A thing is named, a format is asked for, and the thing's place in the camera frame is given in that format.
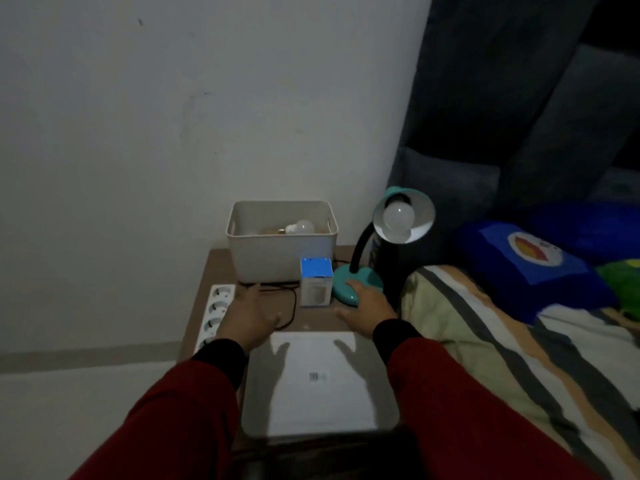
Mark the person's left hand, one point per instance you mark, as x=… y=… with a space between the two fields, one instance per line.
x=245 y=324

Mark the person's right hand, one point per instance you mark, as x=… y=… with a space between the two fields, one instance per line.
x=375 y=312

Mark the white power strip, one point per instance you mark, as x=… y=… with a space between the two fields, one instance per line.
x=217 y=304

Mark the teal desk lamp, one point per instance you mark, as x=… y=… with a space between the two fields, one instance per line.
x=345 y=282

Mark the blue and white bulb carton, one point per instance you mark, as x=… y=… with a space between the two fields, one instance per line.
x=316 y=289

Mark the white light bulb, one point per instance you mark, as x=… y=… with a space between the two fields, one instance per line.
x=302 y=227
x=399 y=219

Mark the white storage box lid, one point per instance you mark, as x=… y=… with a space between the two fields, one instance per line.
x=320 y=394

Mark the person's left forearm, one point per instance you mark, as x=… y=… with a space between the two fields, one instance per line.
x=175 y=419

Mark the person's right forearm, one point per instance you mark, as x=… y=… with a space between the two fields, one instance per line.
x=475 y=419

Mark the brown wooden bedside table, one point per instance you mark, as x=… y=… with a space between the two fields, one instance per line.
x=315 y=322

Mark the white plastic storage box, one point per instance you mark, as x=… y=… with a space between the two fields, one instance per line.
x=275 y=257

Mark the blue cartoon pillow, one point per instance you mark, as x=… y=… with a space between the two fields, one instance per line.
x=500 y=279

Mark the striped bed sheet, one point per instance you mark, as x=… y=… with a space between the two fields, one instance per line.
x=500 y=344

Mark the plain blue pillow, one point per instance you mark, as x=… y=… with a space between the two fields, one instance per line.
x=590 y=229

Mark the green pillow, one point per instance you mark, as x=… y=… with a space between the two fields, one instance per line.
x=625 y=289

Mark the large grey cushion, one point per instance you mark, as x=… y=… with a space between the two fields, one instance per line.
x=565 y=134

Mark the dark grey padded headboard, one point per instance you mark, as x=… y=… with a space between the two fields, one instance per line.
x=475 y=69

